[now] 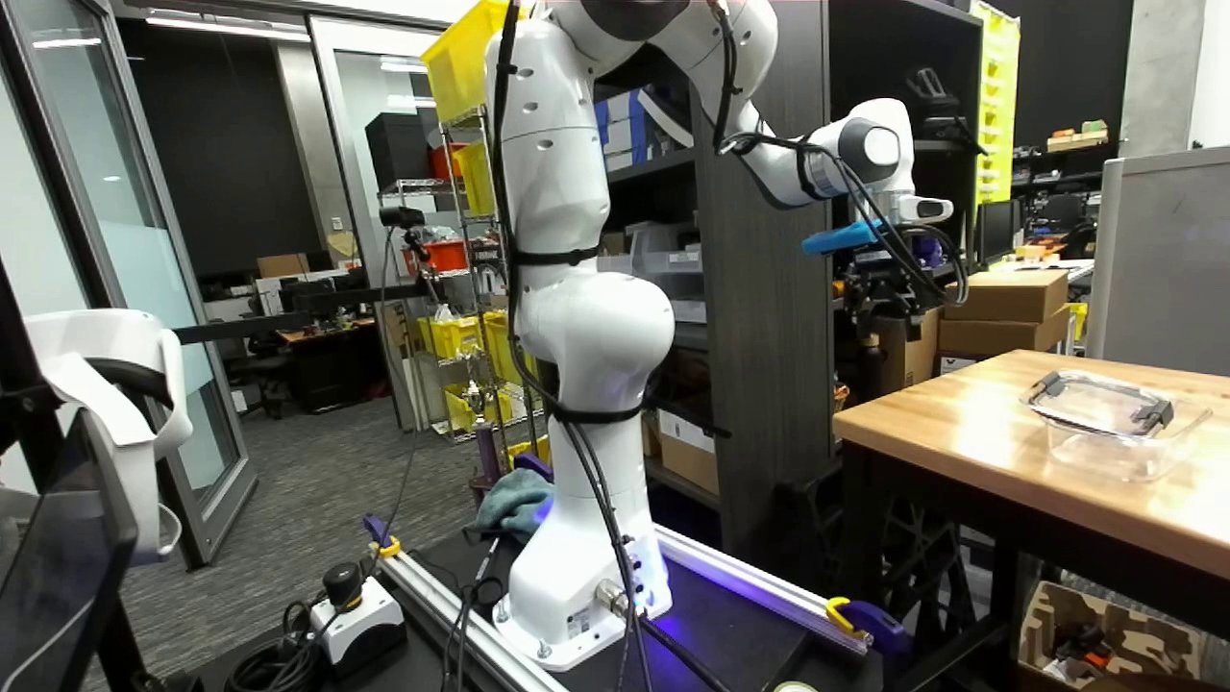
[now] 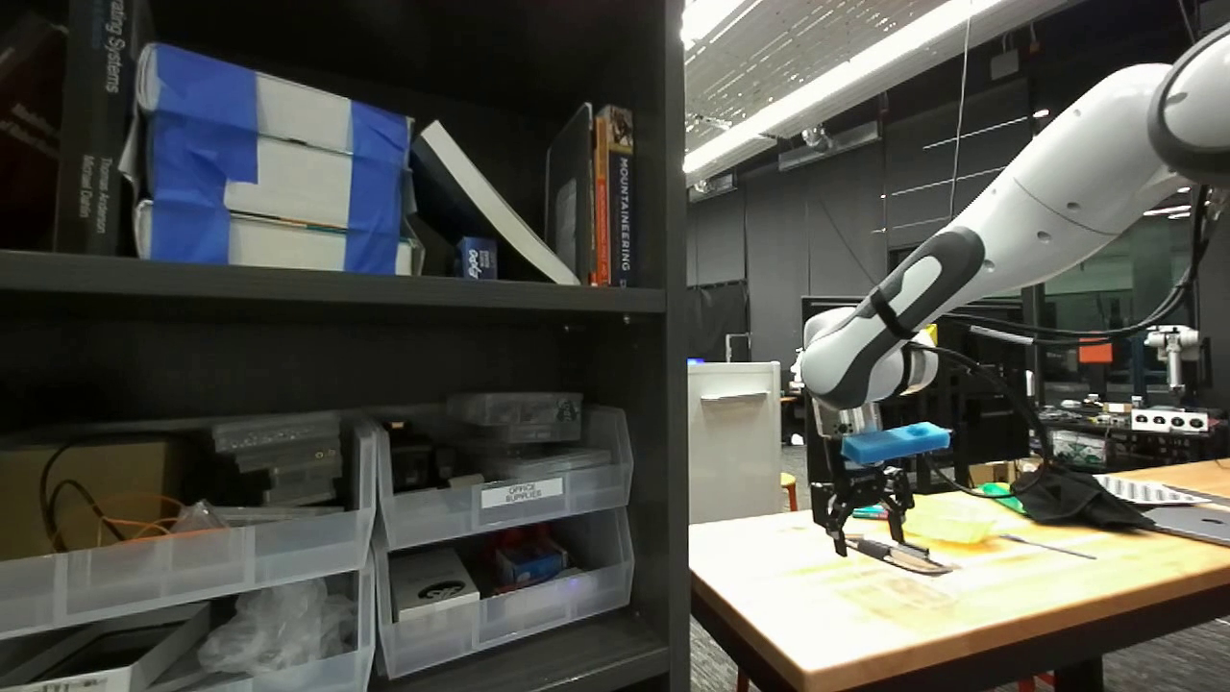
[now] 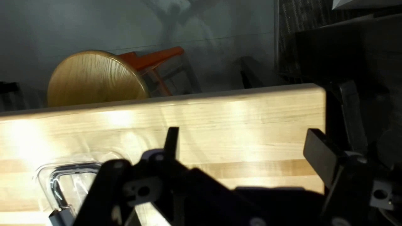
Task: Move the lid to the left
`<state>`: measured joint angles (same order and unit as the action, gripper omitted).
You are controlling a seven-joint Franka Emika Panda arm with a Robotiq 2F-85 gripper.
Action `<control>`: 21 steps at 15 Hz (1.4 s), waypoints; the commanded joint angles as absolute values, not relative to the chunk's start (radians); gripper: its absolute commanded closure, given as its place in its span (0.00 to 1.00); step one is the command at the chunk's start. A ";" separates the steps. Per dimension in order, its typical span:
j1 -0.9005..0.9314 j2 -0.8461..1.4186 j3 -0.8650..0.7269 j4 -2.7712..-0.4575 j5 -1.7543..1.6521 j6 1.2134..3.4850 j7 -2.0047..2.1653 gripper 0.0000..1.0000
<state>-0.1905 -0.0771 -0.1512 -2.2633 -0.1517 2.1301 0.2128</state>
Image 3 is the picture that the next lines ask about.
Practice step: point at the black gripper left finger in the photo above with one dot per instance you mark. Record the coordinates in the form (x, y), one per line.
(121, 179)

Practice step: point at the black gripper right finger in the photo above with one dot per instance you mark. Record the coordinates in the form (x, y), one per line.
(350, 188)

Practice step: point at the wooden stool with orange legs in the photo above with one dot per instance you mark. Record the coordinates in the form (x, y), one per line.
(92, 79)

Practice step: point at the dark grey bench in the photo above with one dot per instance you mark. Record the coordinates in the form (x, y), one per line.
(356, 50)

